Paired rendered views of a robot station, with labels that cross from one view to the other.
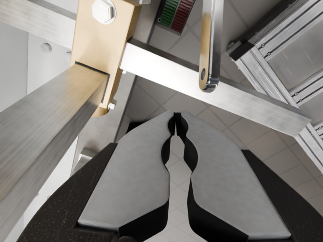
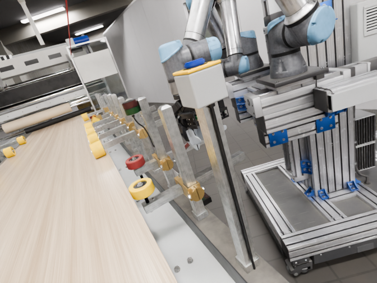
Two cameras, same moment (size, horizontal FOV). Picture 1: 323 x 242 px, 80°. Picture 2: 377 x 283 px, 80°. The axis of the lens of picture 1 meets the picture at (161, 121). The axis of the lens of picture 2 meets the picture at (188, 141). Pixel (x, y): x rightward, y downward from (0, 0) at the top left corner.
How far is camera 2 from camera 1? 0.83 m
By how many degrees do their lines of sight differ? 95
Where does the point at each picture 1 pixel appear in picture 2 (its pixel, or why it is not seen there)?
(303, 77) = (319, 215)
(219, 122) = not seen: outside the picture
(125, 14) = not seen: hidden behind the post
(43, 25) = (171, 189)
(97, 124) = (225, 241)
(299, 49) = (294, 217)
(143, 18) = not seen: hidden behind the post
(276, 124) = (236, 155)
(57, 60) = (185, 269)
